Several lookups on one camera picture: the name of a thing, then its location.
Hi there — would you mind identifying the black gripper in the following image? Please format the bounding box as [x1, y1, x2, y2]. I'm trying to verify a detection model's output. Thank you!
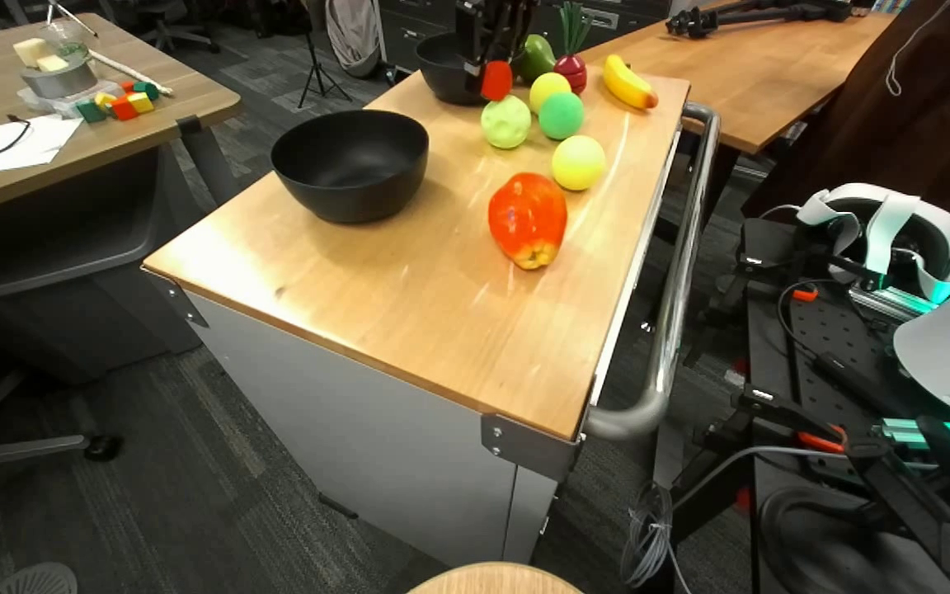
[451, 0, 551, 93]

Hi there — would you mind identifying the red tomato toy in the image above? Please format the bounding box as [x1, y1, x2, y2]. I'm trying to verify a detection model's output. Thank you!
[477, 55, 519, 104]

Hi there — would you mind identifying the yellow lemon toy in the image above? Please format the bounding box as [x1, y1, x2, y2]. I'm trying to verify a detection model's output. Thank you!
[525, 68, 573, 114]

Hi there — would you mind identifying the pale green fruit toy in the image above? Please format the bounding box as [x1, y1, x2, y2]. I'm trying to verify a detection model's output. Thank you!
[477, 93, 533, 155]

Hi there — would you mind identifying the green round fruit toy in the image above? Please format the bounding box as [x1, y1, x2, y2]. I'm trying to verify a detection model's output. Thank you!
[533, 89, 586, 144]

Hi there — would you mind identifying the yellow banana toy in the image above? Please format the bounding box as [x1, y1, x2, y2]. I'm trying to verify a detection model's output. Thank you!
[601, 51, 658, 114]

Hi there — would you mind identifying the yellow round fruit toy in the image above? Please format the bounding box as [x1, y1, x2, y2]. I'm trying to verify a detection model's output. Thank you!
[549, 131, 611, 198]

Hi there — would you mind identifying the red apple toy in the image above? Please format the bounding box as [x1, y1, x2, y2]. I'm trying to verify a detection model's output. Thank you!
[486, 169, 570, 275]

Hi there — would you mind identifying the small black bowl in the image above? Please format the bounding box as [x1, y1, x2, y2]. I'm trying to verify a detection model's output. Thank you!
[413, 28, 489, 109]

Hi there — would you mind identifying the black tripod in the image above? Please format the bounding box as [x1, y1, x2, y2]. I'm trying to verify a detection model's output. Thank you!
[292, 0, 357, 112]

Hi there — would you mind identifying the large black bowl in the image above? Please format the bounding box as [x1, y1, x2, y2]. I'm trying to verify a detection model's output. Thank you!
[266, 104, 431, 227]

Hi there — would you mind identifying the wooden desk with black legs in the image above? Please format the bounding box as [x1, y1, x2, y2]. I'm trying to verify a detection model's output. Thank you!
[568, 7, 916, 157]

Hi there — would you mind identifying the dark office chair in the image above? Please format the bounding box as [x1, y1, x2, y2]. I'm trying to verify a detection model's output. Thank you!
[142, 0, 281, 68]

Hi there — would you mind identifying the white cart with wooden top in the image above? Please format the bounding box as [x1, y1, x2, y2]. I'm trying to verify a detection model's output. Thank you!
[142, 51, 719, 571]

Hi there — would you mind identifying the wooden desk with grey panel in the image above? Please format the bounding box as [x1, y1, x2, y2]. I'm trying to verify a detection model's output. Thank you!
[0, 10, 243, 390]

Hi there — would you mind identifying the white stick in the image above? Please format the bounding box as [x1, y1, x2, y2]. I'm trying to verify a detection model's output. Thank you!
[44, 0, 175, 99]

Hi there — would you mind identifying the black orange clamp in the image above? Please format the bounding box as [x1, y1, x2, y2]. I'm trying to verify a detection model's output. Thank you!
[776, 277, 830, 332]
[702, 390, 865, 461]

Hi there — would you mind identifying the person in dark clothing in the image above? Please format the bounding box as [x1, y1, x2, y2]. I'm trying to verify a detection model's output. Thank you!
[741, 0, 950, 241]

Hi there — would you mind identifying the white VR headset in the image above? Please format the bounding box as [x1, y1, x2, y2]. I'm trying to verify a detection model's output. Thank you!
[796, 177, 950, 324]

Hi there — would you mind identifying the clear plastic container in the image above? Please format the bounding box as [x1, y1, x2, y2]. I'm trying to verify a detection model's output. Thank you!
[10, 16, 100, 99]

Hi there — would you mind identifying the white paper sheet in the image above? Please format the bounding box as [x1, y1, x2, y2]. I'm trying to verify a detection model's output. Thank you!
[0, 112, 87, 182]

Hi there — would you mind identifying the round wooden stool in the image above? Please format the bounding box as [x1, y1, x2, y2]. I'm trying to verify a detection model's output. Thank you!
[406, 558, 586, 594]

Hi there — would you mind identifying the grey office chair base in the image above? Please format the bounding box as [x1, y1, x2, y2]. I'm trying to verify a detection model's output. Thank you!
[0, 341, 125, 476]

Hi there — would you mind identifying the grey round cap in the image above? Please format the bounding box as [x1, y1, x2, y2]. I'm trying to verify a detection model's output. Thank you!
[0, 560, 81, 594]

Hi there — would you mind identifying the chrome cart handle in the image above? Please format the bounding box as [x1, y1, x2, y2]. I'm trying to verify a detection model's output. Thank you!
[583, 101, 723, 445]

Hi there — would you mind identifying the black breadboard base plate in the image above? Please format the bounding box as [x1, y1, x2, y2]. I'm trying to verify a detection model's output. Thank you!
[741, 209, 950, 594]

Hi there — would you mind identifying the grey cable bundle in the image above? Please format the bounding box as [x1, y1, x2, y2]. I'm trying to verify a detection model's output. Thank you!
[619, 437, 865, 594]

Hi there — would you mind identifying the black coiled cable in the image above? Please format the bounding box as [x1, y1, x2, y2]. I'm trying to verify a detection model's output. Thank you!
[765, 487, 950, 594]

